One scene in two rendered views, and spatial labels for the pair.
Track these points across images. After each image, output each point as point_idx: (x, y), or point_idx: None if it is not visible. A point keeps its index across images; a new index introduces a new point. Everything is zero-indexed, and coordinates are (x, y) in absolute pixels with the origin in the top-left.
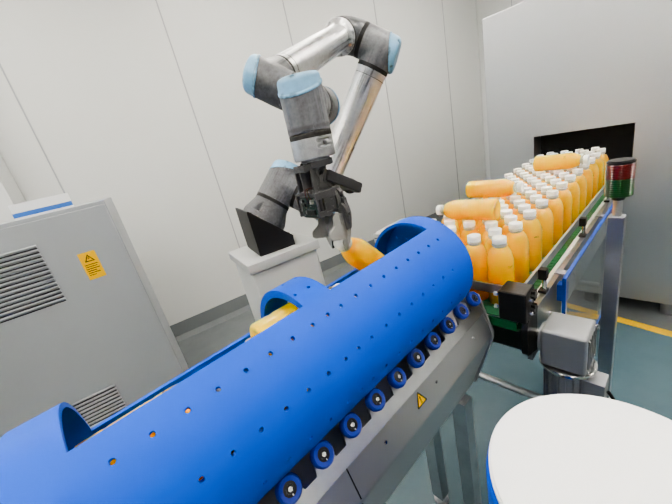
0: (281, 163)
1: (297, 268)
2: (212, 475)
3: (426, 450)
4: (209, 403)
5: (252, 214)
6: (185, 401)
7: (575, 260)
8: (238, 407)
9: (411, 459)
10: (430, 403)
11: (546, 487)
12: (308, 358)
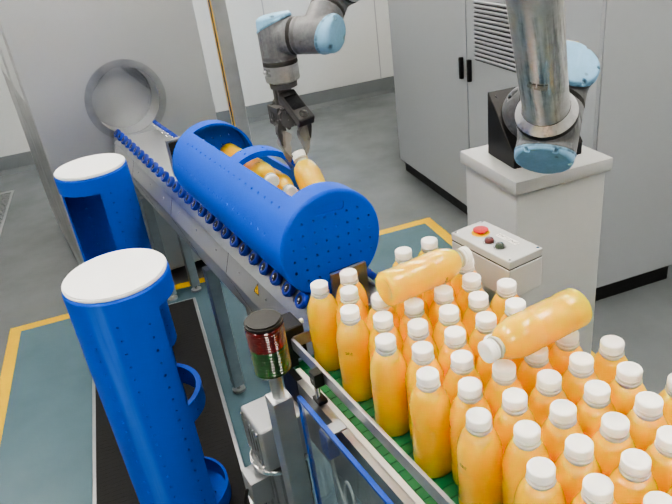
0: None
1: (496, 197)
2: (187, 173)
3: None
4: (197, 153)
5: (490, 98)
6: (198, 147)
7: (331, 433)
8: (196, 163)
9: None
10: (258, 301)
11: (131, 257)
12: (209, 174)
